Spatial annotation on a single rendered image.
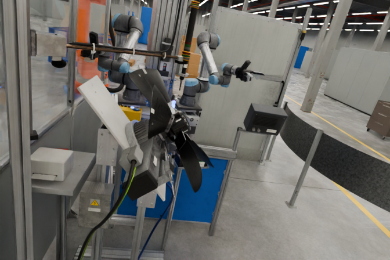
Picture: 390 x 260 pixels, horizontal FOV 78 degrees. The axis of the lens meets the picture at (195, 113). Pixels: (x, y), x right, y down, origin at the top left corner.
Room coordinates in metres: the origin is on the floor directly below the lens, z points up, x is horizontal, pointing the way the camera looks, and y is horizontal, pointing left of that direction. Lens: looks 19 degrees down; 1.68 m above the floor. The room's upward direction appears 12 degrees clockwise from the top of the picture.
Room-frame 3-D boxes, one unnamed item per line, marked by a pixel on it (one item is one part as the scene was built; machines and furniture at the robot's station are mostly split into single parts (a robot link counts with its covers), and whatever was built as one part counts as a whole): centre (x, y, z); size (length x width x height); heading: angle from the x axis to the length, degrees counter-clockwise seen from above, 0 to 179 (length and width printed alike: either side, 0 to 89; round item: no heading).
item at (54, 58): (0.88, 0.53, 1.47); 0.05 x 0.04 x 0.05; 134
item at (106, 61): (1.68, 0.69, 1.34); 0.11 x 0.08 x 0.11; 85
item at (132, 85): (1.93, 0.56, 1.20); 0.13 x 0.12 x 0.14; 85
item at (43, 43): (0.85, 0.56, 1.53); 0.10 x 0.07 x 0.09; 134
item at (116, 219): (1.12, 0.30, 0.56); 0.19 x 0.04 x 0.04; 99
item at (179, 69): (1.28, 0.12, 1.49); 0.09 x 0.07 x 0.10; 134
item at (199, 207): (1.66, 0.07, 0.45); 0.82 x 0.02 x 0.66; 99
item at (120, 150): (1.59, 0.49, 0.39); 0.04 x 0.04 x 0.78; 9
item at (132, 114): (1.59, 0.46, 1.02); 0.16 x 0.10 x 0.11; 99
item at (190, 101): (2.11, 0.09, 1.09); 0.15 x 0.15 x 0.10
